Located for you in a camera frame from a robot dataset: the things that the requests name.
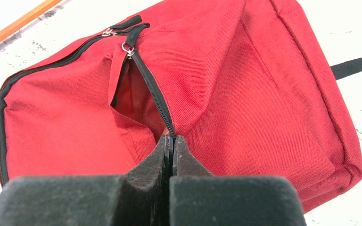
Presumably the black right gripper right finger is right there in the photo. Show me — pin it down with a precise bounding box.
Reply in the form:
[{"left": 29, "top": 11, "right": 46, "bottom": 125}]
[{"left": 172, "top": 136, "right": 214, "bottom": 177}]

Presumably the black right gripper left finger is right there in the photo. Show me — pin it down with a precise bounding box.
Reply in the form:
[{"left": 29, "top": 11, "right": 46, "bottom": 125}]
[{"left": 123, "top": 135, "right": 171, "bottom": 226}]

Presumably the red student backpack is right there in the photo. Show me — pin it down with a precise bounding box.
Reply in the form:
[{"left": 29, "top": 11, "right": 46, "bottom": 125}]
[{"left": 0, "top": 0, "right": 362, "bottom": 212}]

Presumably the orange wooden shelf rack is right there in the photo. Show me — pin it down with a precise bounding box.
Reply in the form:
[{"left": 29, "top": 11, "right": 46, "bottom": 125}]
[{"left": 0, "top": 0, "right": 61, "bottom": 43}]

